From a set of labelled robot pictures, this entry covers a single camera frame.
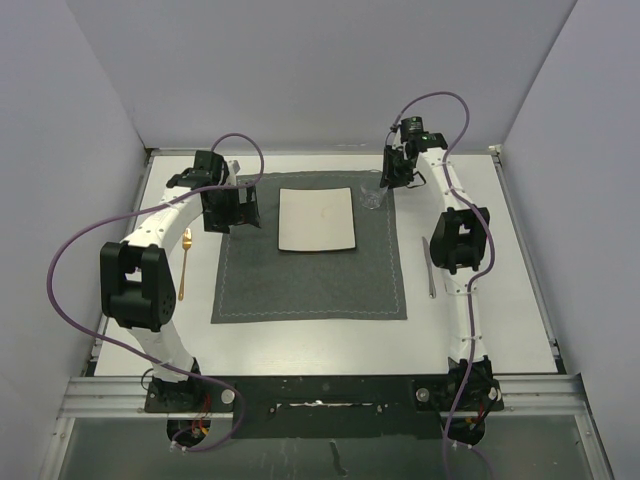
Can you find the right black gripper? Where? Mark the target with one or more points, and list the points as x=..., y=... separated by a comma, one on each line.
x=391, y=177

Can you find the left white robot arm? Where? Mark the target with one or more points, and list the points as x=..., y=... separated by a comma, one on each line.
x=137, y=287

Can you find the grey cloth placemat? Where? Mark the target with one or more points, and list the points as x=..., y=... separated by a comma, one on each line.
x=257, y=282

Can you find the white square plate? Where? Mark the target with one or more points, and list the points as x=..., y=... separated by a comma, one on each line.
x=316, y=220

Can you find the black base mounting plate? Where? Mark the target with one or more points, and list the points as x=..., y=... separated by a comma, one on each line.
x=331, y=407

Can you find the silver table knife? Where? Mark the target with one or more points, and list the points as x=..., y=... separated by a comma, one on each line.
x=429, y=265

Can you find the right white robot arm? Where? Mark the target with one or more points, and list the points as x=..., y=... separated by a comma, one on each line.
x=461, y=245

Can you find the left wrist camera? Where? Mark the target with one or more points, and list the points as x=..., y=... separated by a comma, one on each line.
x=232, y=167

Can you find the clear plastic cup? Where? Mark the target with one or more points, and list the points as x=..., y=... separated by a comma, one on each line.
x=372, y=194

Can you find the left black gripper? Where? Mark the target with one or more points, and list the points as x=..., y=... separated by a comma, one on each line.
x=244, y=213

